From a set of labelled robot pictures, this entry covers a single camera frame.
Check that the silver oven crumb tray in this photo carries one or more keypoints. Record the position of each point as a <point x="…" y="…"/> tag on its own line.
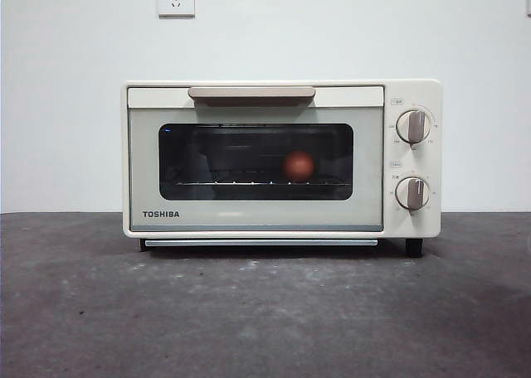
<point x="261" y="242"/>

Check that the cream timer knob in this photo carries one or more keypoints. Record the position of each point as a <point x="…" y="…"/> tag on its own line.
<point x="412" y="192"/>

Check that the cream Toshiba toaster oven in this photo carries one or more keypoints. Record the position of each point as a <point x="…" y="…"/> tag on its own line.
<point x="415" y="162"/>

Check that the cream temperature knob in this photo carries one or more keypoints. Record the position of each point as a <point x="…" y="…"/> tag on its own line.
<point x="412" y="126"/>

